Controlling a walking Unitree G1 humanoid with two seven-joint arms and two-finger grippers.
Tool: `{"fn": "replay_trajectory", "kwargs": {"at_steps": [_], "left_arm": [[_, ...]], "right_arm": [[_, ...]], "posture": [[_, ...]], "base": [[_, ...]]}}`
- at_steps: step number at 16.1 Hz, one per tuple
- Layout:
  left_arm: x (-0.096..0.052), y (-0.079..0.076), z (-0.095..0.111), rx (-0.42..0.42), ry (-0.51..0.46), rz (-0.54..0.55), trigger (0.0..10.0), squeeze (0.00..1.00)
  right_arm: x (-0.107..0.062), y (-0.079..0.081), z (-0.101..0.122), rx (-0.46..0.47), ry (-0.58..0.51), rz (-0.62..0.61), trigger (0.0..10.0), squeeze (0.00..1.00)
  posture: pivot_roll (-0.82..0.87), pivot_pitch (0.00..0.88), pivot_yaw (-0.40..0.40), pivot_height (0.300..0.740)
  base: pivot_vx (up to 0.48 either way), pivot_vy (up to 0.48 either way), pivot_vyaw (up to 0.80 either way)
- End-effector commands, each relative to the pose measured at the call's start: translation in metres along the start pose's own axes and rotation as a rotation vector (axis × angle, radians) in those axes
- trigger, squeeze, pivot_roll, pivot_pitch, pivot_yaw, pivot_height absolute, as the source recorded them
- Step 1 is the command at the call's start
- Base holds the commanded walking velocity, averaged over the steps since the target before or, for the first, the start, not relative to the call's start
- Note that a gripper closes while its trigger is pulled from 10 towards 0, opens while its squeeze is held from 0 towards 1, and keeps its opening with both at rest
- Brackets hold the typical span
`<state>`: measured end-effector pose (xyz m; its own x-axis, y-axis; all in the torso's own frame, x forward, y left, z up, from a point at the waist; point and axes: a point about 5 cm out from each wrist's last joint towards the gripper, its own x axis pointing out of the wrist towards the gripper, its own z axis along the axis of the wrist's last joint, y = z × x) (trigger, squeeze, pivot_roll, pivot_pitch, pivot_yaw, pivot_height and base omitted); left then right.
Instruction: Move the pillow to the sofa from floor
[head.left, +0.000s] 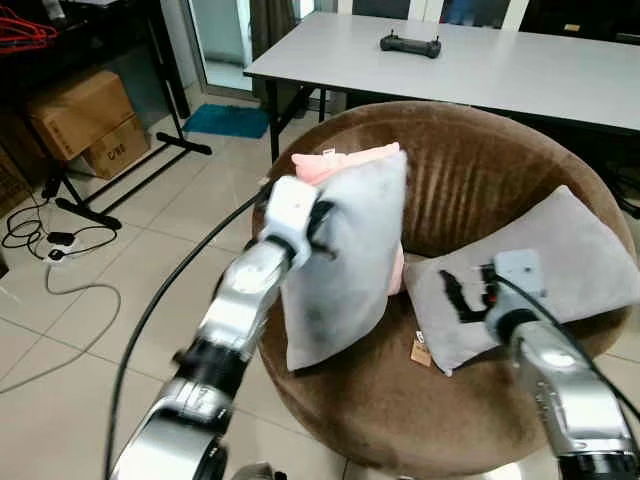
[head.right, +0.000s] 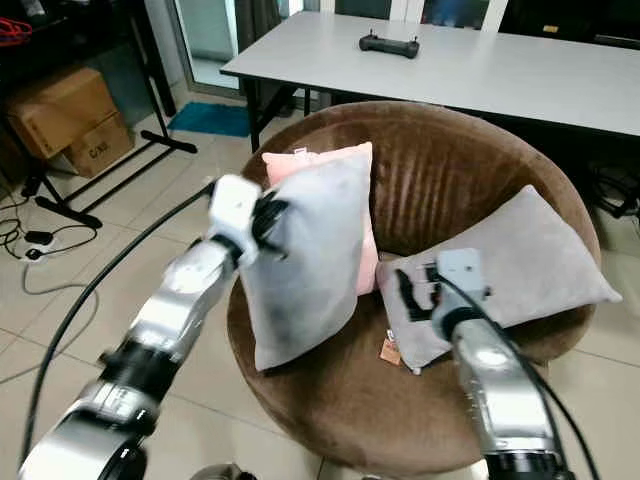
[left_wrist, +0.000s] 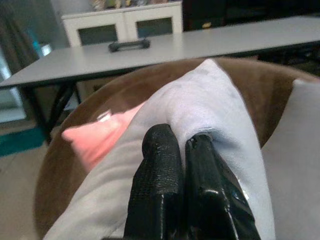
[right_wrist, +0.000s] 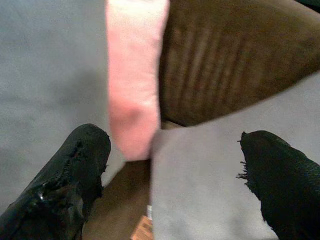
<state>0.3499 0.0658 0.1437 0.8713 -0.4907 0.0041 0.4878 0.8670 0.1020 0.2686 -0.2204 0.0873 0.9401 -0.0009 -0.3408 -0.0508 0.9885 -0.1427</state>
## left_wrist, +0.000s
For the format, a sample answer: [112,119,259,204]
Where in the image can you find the white glass door cabinet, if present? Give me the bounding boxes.
[61,1,184,49]

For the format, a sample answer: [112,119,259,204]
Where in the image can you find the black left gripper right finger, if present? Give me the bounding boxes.
[184,134,262,240]

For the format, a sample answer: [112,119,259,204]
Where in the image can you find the black shelf unit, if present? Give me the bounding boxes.
[182,0,320,33]

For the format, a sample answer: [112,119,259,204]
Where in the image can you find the large grey pillow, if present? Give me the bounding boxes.
[260,78,320,240]

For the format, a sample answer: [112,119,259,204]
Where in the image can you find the brown curtain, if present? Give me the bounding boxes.
[0,8,40,77]

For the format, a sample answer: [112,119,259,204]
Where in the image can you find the black handle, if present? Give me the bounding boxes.
[107,38,151,54]

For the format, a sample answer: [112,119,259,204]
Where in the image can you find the brown sofa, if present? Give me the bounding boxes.
[33,56,320,236]

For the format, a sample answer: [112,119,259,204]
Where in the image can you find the pink pillow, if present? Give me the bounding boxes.
[61,103,146,174]

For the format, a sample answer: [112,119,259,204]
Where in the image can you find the grey folding table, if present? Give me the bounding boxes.
[0,14,320,146]

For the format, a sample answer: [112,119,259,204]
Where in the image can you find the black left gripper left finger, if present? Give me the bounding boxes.
[123,123,186,240]

